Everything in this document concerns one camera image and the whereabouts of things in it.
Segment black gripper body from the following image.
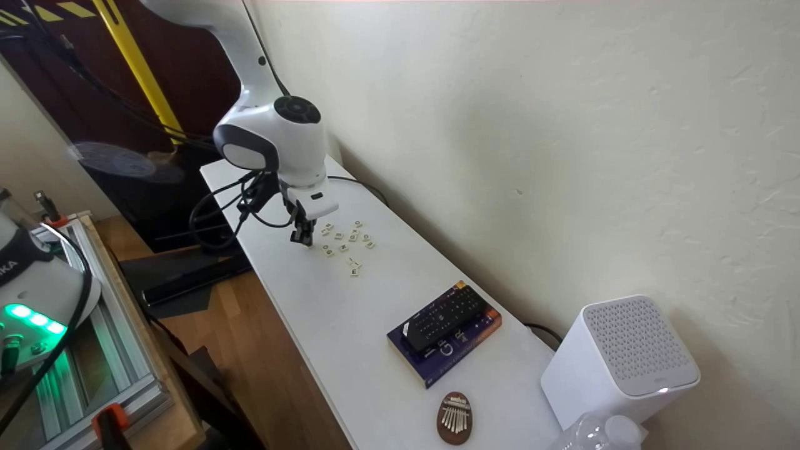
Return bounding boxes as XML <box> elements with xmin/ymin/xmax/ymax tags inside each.
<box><xmin>279</xmin><ymin>182</ymin><xmax>323</xmax><ymax>231</ymax></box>

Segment black flat floor item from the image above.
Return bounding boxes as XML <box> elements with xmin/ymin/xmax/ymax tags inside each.
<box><xmin>120</xmin><ymin>245</ymin><xmax>253</xmax><ymax>321</ymax></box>

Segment flat rectangular box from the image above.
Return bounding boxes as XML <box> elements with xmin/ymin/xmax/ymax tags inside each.
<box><xmin>385</xmin><ymin>280</ymin><xmax>504</xmax><ymax>390</ymax></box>

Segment grey round seat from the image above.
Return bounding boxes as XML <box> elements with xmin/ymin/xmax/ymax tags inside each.
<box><xmin>70</xmin><ymin>140</ymin><xmax>156</xmax><ymax>182</ymax></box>

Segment yellow pole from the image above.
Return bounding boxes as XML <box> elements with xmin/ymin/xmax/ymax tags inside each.
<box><xmin>89</xmin><ymin>0</ymin><xmax>189</xmax><ymax>146</ymax></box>

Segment brown oval object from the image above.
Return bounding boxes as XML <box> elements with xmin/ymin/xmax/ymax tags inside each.
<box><xmin>434</xmin><ymin>390</ymin><xmax>475</xmax><ymax>447</ymax></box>

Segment red clamp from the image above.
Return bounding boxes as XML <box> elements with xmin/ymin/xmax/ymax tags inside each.
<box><xmin>89</xmin><ymin>402</ymin><xmax>131</xmax><ymax>450</ymax></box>

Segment white machine with green lights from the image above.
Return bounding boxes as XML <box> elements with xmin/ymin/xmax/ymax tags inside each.
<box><xmin>0</xmin><ymin>210</ymin><xmax>105</xmax><ymax>395</ymax></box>

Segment white cube speaker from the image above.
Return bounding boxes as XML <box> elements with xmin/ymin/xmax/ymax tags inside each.
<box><xmin>538</xmin><ymin>295</ymin><xmax>703</xmax><ymax>432</ymax></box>

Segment clear plastic bottle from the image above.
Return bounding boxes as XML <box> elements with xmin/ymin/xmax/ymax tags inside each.
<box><xmin>551</xmin><ymin>410</ymin><xmax>648</xmax><ymax>450</ymax></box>

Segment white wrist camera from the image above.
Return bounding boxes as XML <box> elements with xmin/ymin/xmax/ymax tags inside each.
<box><xmin>293</xmin><ymin>187</ymin><xmax>340</xmax><ymax>221</ymax></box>

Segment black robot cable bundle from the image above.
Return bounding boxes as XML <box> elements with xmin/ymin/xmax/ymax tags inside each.
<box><xmin>185</xmin><ymin>171</ymin><xmax>298</xmax><ymax>253</ymax></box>

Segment aluminium frame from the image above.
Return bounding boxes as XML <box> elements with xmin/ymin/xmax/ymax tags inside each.
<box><xmin>34</xmin><ymin>210</ymin><xmax>171</xmax><ymax>450</ymax></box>

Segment thick black cable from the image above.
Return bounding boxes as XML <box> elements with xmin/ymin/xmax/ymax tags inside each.
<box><xmin>0</xmin><ymin>221</ymin><xmax>94</xmax><ymax>427</ymax></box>

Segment thin black speaker cable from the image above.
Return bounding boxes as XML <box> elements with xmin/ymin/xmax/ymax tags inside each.
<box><xmin>521</xmin><ymin>321</ymin><xmax>565</xmax><ymax>350</ymax></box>

